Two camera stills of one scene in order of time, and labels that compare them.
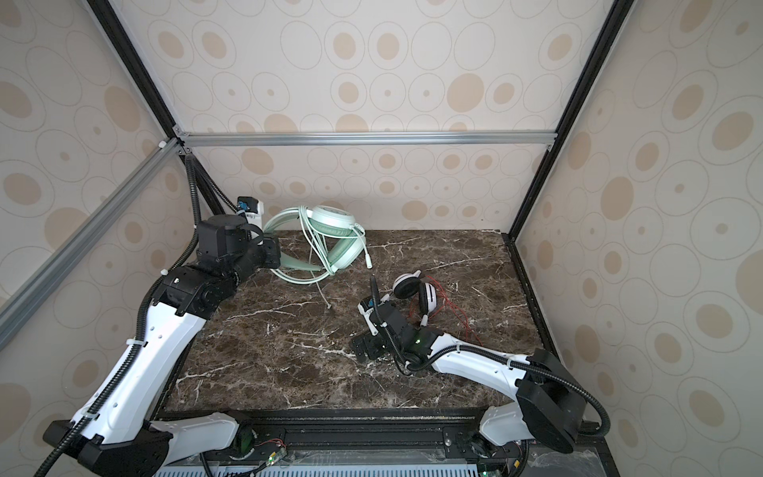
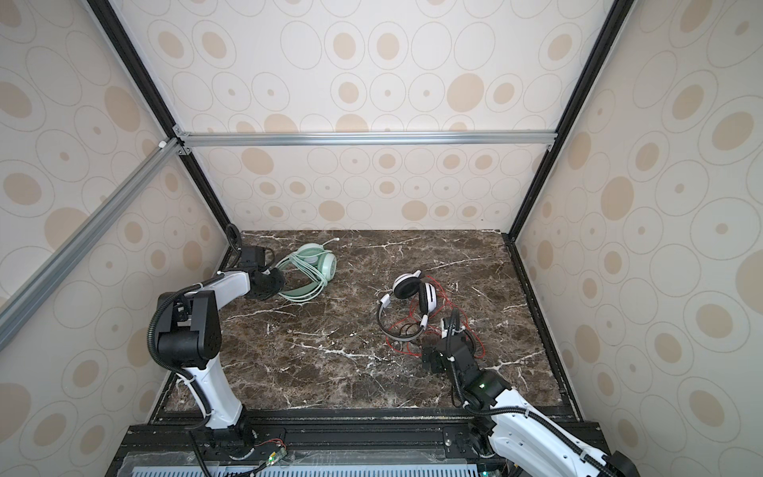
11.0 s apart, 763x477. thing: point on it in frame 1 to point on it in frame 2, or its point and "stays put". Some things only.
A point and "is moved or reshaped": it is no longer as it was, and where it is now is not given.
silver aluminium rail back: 368,137 stays put
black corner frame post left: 121,37 stays put
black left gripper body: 260,252 to 271,285
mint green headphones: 336,241 is moved or reshaped
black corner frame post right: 609,31 stays put
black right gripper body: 389,350 to 436,364
